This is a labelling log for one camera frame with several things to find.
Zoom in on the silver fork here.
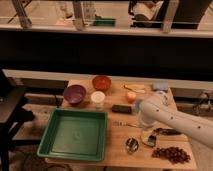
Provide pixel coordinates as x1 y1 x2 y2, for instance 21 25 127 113
113 121 137 128

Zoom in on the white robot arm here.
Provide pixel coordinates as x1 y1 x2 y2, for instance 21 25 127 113
135 91 213 149

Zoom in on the red bowl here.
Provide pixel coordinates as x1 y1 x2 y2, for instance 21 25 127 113
92 75 111 91

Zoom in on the purple bowl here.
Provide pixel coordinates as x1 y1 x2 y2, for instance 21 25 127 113
63 84 86 105

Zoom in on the white plastic cup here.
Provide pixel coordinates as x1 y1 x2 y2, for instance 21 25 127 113
90 91 105 108

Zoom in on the orange fruit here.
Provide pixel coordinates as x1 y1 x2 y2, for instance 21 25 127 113
126 91 137 103

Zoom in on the black rectangular block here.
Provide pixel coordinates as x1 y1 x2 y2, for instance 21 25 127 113
111 105 132 114

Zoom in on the yellow banana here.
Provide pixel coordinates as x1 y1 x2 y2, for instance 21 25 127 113
124 84 146 93

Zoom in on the green plastic tray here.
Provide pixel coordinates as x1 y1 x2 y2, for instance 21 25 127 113
37 108 108 162

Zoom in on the green background box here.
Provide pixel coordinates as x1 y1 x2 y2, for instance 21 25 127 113
92 18 115 27

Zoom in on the round metal cup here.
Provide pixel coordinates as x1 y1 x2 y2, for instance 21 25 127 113
125 138 139 154

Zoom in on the metal square measuring cup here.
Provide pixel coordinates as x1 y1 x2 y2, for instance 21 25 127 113
141 134 156 147

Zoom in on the brown grape bunch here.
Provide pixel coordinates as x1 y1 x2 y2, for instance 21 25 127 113
152 147 191 164

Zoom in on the black side table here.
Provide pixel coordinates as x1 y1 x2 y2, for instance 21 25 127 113
0 70 38 171

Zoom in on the black handled knife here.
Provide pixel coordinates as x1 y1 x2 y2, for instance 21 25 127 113
154 128 182 135

